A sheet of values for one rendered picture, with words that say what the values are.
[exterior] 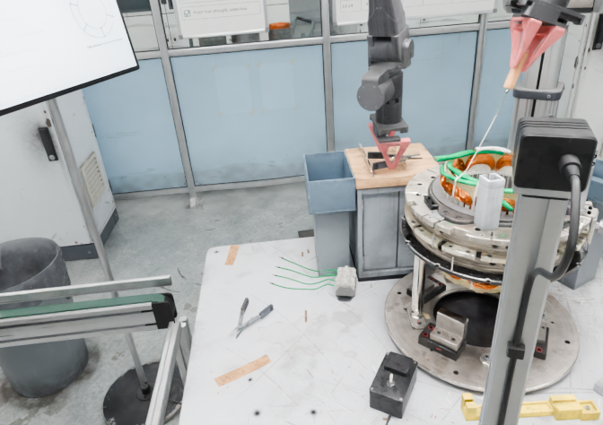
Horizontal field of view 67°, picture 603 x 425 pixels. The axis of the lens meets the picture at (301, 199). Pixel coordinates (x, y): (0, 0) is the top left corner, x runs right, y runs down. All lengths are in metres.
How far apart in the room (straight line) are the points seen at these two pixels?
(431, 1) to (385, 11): 2.19
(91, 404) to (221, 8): 2.15
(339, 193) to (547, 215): 0.73
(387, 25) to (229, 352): 0.73
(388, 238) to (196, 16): 2.14
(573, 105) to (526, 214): 2.80
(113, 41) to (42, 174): 1.45
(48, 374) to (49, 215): 1.06
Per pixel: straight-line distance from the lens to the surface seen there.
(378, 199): 1.07
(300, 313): 1.10
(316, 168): 1.19
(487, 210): 0.78
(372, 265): 1.16
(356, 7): 3.00
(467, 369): 0.97
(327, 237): 1.13
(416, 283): 0.98
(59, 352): 2.15
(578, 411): 0.97
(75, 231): 2.96
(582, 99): 3.15
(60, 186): 2.84
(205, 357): 1.04
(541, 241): 0.37
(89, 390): 2.22
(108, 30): 1.51
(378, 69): 0.95
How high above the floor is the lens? 1.51
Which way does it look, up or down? 28 degrees down
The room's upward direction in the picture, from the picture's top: 4 degrees counter-clockwise
